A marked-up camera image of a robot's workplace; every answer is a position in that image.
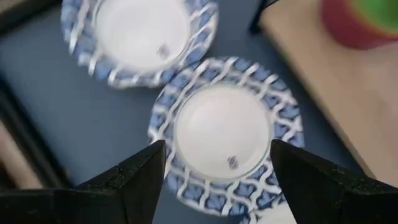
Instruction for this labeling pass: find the blue table mat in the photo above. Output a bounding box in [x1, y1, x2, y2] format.
[0, 0, 374, 224]

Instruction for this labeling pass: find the green plastic bowl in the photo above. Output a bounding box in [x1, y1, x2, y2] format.
[349, 0, 398, 35]

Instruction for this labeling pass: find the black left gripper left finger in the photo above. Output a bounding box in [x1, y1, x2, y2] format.
[0, 139, 167, 224]

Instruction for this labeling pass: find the wooden shelf with black frame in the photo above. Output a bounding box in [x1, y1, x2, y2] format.
[248, 0, 398, 187]

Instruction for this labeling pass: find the blue patterned paper bowl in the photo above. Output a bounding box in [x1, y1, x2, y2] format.
[60, 0, 218, 90]
[147, 55, 305, 217]
[239, 202, 298, 224]

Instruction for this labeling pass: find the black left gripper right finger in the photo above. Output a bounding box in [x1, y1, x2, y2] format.
[269, 139, 398, 224]

